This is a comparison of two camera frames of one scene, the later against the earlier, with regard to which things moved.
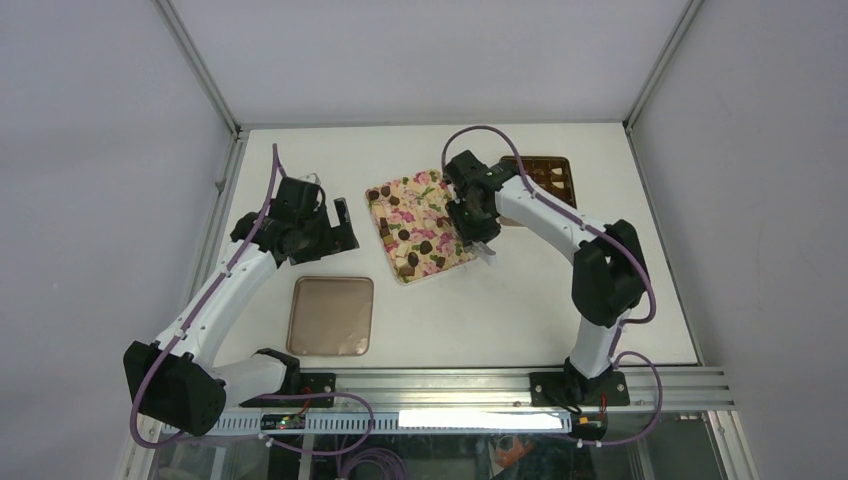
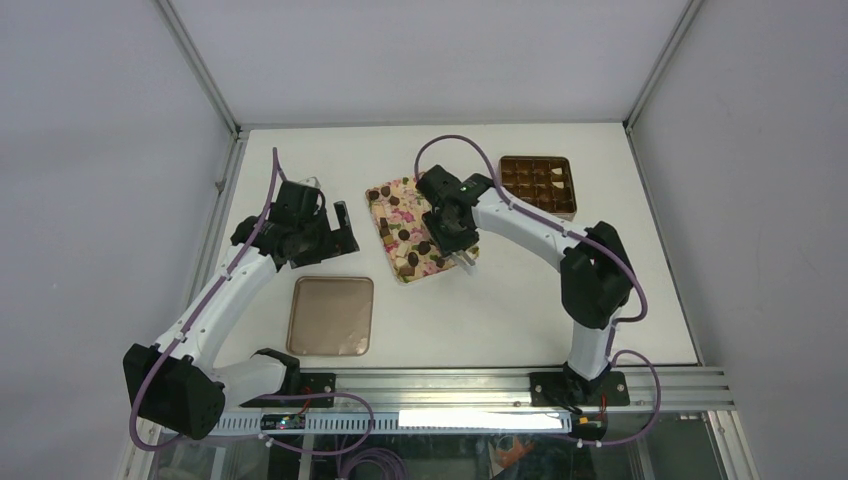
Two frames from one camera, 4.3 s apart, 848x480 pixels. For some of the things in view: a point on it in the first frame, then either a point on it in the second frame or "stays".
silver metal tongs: x=484 y=252 -> x=465 y=261
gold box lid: x=330 y=316 stays
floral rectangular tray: x=416 y=228 stays
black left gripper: x=335 y=239 stays
